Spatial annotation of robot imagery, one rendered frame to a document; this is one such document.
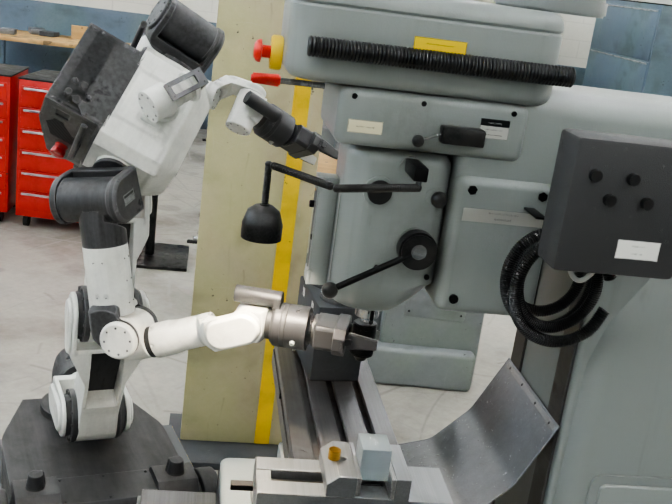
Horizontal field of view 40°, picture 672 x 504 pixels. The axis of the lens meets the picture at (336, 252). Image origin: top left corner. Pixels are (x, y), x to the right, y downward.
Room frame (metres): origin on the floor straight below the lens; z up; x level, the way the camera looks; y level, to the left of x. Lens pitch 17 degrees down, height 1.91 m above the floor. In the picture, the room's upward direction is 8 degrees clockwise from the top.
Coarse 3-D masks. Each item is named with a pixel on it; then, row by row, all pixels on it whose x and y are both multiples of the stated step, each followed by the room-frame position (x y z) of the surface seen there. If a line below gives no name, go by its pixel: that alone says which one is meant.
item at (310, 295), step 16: (304, 288) 2.15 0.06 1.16; (320, 288) 2.13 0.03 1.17; (304, 304) 2.13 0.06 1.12; (320, 304) 2.01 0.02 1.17; (336, 304) 2.03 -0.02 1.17; (352, 320) 2.02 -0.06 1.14; (304, 352) 2.08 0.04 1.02; (320, 352) 2.00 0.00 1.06; (304, 368) 2.06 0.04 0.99; (320, 368) 2.00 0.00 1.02; (336, 368) 2.01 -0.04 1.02; (352, 368) 2.02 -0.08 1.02
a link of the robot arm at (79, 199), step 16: (64, 192) 1.75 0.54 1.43; (80, 192) 1.74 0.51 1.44; (96, 192) 1.73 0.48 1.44; (64, 208) 1.74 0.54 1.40; (80, 208) 1.74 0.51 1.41; (96, 208) 1.73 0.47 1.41; (80, 224) 1.75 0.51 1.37; (96, 224) 1.73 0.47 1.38; (112, 224) 1.74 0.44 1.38; (96, 240) 1.72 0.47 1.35; (112, 240) 1.73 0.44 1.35
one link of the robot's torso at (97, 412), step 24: (72, 312) 2.10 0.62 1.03; (72, 336) 2.10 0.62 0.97; (72, 360) 2.10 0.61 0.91; (96, 360) 2.16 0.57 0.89; (120, 360) 2.19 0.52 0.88; (96, 384) 2.21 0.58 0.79; (120, 384) 2.18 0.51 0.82; (72, 408) 2.19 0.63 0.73; (96, 408) 2.18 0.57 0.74; (120, 408) 2.24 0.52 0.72; (72, 432) 2.18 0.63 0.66; (96, 432) 2.20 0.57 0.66; (120, 432) 2.24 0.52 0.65
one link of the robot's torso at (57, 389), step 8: (56, 376) 2.34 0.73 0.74; (64, 376) 2.35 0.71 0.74; (72, 376) 2.36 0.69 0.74; (56, 384) 2.30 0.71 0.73; (64, 384) 2.33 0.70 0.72; (72, 384) 2.34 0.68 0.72; (56, 392) 2.28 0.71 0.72; (64, 392) 2.33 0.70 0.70; (56, 400) 2.24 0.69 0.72; (64, 400) 2.22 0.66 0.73; (128, 400) 2.28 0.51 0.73; (56, 408) 2.22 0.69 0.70; (64, 408) 2.20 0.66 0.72; (128, 408) 2.26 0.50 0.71; (56, 416) 2.22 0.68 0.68; (64, 416) 2.18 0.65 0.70; (128, 416) 2.25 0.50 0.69; (56, 424) 2.21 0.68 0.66; (64, 424) 2.18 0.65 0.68; (128, 424) 2.26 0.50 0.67; (64, 432) 2.19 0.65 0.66
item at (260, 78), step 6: (252, 78) 1.75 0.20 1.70; (258, 78) 1.74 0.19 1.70; (264, 78) 1.75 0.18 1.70; (270, 78) 1.75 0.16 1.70; (276, 78) 1.75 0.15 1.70; (282, 78) 1.76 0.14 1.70; (288, 78) 1.76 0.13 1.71; (264, 84) 1.75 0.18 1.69; (270, 84) 1.75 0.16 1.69; (276, 84) 1.75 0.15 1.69; (288, 84) 1.76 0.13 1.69; (294, 84) 1.76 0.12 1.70; (300, 84) 1.76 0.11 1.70; (306, 84) 1.76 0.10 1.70; (312, 84) 1.76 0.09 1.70; (318, 84) 1.77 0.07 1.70; (324, 84) 1.77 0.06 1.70
